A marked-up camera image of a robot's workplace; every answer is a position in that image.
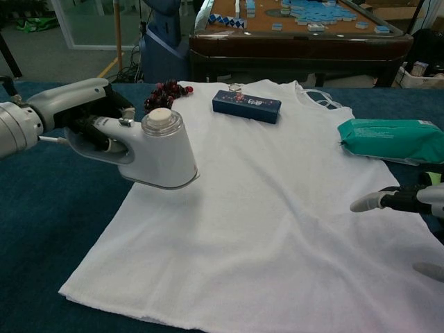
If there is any dark blue rectangular box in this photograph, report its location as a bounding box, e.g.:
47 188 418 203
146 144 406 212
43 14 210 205
212 89 282 125

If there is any wooden pole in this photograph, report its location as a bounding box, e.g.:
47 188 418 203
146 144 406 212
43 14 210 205
114 0 124 72

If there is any cardboard box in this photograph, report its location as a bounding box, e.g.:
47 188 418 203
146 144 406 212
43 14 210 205
360 0 427 22

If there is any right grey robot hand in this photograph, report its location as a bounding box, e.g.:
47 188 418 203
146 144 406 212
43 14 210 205
349 184 444 289

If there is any green bag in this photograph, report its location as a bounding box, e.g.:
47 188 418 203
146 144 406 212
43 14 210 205
15 17 58 34

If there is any black table leg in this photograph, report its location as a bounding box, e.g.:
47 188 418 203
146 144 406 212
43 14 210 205
0 33 24 79

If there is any blue white snake puzzle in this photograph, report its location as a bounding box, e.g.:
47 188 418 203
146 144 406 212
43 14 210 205
207 12 246 31

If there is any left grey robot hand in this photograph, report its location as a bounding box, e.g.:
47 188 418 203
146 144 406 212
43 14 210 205
27 78 136 153

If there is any brown mahjong table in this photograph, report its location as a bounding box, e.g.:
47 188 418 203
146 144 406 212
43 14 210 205
189 0 414 87

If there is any white sleeveless shirt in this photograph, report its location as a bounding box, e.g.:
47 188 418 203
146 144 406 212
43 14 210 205
57 78 444 333

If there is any white handheld garment steamer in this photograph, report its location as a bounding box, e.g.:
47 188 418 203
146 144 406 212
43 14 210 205
64 107 201 191

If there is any green wet wipes pack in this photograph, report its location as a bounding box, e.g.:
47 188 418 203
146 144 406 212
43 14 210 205
336 118 444 167

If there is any teal felt table cover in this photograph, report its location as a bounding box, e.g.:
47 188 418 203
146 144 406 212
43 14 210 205
0 81 444 333

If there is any black bag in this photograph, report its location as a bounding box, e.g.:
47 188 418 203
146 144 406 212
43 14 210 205
412 28 444 76

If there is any white storage basket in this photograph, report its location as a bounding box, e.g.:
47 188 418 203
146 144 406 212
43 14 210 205
395 61 444 87

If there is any glass partition with white frame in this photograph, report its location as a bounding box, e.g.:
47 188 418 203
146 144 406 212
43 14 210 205
55 0 146 49

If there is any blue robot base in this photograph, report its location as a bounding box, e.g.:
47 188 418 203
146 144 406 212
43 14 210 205
138 0 190 83

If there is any tangle of floor cables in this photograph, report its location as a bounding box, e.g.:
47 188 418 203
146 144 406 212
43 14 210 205
116 44 145 83

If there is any dark red grape bunch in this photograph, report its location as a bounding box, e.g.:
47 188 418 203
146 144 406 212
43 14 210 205
144 79 196 114

